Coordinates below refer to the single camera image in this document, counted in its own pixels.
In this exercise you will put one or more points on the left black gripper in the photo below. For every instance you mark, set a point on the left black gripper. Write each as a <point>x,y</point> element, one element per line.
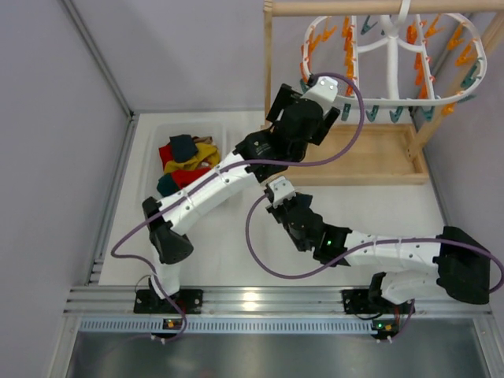
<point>278,104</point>

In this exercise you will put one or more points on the dark navy sock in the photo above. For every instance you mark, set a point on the dark navy sock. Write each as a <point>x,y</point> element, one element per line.
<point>183,148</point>

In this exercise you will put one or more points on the navy christmas pattern sock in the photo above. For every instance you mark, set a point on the navy christmas pattern sock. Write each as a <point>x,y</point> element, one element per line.
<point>303,202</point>

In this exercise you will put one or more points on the red christmas sock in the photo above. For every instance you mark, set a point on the red christmas sock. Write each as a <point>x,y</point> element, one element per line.
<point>183,178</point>

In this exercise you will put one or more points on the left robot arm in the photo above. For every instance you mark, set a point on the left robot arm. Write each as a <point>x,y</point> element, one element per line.
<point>259,156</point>

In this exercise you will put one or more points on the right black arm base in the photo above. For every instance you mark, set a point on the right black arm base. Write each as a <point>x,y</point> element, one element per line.
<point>356,302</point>

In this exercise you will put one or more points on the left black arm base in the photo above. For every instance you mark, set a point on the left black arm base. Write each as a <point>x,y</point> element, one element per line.
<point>189,301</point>

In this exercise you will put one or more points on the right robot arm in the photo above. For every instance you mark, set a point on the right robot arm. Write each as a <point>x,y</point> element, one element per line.
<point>445,264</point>

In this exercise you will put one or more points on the white round clip hanger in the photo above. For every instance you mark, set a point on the white round clip hanger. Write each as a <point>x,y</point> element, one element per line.
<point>410,32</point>

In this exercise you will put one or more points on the wooden drying rack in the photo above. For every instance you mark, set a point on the wooden drying rack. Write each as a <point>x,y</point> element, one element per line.
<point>381,148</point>

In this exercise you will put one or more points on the brown striped sock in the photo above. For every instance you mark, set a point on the brown striped sock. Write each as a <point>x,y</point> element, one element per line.
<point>205,140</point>

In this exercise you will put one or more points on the red sock in basket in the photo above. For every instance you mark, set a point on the red sock in basket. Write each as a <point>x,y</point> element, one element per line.
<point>165,153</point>

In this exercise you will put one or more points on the white plastic basket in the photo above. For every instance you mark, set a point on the white plastic basket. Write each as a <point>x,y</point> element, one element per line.
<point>152,169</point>

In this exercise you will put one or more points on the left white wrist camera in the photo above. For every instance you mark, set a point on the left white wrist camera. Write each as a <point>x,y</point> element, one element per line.
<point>323,91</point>

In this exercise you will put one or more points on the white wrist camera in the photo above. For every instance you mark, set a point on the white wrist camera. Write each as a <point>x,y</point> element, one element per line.
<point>323,91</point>
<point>279,190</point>

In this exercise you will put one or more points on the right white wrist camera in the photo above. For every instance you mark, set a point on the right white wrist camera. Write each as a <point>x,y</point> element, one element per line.
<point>279,190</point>

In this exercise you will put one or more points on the aluminium mounting rail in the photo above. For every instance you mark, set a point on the aluminium mounting rail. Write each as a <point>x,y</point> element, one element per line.
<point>226,310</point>

